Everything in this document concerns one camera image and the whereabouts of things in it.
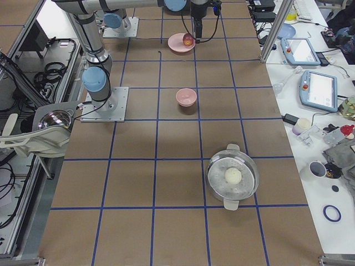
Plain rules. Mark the glass pot lid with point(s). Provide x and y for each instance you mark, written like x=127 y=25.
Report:
x=58 y=114

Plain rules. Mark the pink plate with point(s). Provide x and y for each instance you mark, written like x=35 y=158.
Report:
x=176 y=45

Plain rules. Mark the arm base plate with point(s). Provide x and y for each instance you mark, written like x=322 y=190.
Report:
x=117 y=28
x=113 y=110

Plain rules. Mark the light blue plate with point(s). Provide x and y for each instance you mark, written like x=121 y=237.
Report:
x=286 y=31

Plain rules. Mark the blue teach pendant near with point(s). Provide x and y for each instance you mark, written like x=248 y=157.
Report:
x=319 y=91

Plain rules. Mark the pink bowl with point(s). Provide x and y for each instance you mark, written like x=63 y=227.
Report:
x=186 y=97

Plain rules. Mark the green glass jar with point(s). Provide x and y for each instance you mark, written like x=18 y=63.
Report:
x=346 y=108

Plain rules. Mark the red apple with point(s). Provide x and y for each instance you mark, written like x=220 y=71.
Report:
x=187 y=40

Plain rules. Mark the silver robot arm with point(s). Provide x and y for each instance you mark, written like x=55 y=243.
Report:
x=82 y=13
x=96 y=73

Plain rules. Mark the blue teach pendant far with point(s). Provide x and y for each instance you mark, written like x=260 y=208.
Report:
x=299 y=51

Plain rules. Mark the black power adapter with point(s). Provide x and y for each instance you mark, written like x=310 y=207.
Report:
x=264 y=16

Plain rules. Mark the white steamed bun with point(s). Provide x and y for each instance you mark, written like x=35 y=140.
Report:
x=233 y=176

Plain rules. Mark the blue teach pendant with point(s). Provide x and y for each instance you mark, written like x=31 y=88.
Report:
x=319 y=91
x=299 y=51

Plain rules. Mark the white lavender jar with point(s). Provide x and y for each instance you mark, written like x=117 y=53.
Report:
x=301 y=125

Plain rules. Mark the white mug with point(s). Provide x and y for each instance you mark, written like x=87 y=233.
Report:
x=313 y=170

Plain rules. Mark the aluminium frame post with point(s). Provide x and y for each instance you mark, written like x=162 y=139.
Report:
x=275 y=29

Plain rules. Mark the white desk chair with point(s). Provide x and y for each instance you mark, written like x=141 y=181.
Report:
x=50 y=142

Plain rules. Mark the steel steamer pot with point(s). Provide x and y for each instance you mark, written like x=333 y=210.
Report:
x=231 y=195

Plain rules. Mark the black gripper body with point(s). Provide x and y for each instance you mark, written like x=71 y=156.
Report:
x=198 y=11

